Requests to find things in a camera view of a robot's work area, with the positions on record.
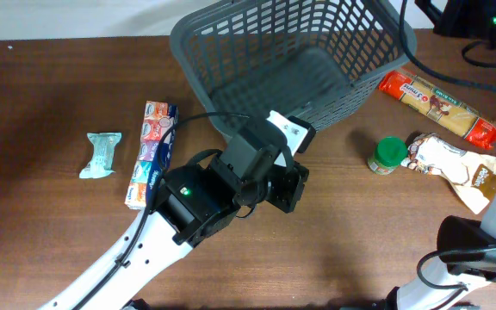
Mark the grey plastic mesh basket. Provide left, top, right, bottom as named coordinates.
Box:
left=170, top=0, right=417, bottom=139

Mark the green lidded jar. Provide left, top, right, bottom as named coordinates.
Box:
left=367, top=136, right=408, bottom=176

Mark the beige Pantree snack bag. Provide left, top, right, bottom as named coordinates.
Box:
left=401, top=133, right=496, bottom=214

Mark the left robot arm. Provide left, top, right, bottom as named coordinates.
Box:
left=43, top=111, right=316, bottom=309

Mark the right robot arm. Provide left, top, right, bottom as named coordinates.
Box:
left=383, top=1, right=496, bottom=309

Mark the Kleenex tissue multipack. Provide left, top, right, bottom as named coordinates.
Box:
left=124, top=101, right=178, bottom=209

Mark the small teal wrapped packet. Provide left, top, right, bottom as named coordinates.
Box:
left=79, top=133, right=122, bottom=179

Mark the red spaghetti pasta package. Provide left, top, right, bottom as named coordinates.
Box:
left=378, top=69, right=496, bottom=150

